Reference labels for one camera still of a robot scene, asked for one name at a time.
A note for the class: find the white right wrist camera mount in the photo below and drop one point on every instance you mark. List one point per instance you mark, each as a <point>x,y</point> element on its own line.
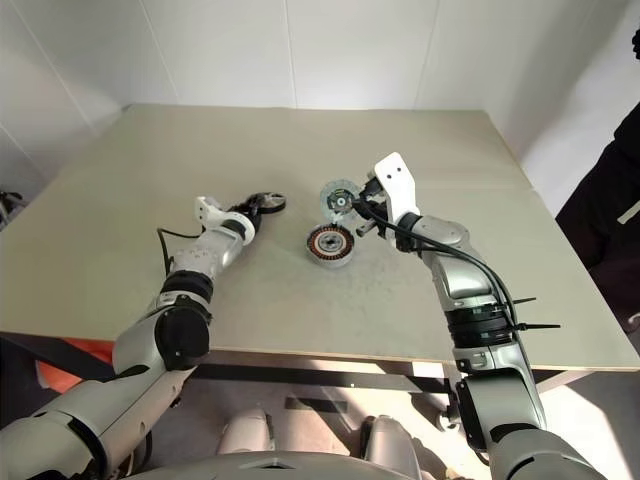
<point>395,185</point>

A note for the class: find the grey robot torso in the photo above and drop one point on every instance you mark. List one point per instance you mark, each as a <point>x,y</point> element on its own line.
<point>300,467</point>

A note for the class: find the orange object under table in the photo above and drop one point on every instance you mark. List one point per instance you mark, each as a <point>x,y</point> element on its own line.
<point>75,367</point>

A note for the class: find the pale rounded shape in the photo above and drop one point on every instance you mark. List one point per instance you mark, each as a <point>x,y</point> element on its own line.
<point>247,432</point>
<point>392,445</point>

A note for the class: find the black-rimmed spoked rotor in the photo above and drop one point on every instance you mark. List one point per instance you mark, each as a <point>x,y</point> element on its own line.
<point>276,199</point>

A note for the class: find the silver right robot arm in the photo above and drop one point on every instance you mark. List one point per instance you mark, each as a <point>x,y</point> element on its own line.
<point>465,285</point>

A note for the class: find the silver round motor lid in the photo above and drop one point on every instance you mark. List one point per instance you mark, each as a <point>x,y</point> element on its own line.
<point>331,192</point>

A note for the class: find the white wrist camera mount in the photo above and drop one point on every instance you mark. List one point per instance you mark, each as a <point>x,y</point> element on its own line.
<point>395,185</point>
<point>206,207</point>

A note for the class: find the silver motor housing copper windings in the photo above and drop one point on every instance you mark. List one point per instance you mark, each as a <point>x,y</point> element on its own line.
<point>330,260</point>

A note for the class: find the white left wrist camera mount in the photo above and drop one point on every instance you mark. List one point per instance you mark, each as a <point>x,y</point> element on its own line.
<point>206,207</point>

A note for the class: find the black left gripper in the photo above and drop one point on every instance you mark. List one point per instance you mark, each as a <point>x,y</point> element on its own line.
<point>247,210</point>

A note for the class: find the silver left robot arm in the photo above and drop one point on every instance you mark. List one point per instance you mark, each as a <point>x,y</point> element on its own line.
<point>210,255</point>

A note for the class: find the dark table frame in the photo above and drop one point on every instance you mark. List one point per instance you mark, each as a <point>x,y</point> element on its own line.
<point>310,379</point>

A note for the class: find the bystander in black clothing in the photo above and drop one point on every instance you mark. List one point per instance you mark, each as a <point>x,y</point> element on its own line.
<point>610,200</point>

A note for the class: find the dark cluttered equipment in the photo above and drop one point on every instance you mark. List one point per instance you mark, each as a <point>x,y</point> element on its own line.
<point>9,210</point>

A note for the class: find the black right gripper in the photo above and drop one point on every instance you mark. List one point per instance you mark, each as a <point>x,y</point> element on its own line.
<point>376,200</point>

